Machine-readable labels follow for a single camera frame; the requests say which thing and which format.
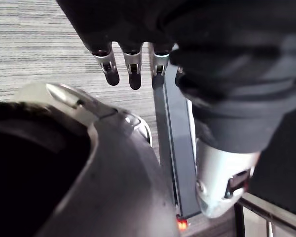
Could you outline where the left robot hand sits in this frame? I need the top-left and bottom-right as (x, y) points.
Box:
(56, 0), (296, 219)

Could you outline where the dark grey upright panel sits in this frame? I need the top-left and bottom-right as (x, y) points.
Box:
(151, 63), (202, 219)

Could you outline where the black flat panel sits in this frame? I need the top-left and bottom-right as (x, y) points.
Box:
(248, 105), (296, 219)

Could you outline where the silver robot leg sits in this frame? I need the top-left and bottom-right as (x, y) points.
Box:
(0, 81), (181, 237)

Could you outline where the small red light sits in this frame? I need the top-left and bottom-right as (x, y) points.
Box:
(175, 214), (191, 231)

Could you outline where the dark metal frame rail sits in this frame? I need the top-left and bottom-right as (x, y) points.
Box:
(233, 192), (296, 237)

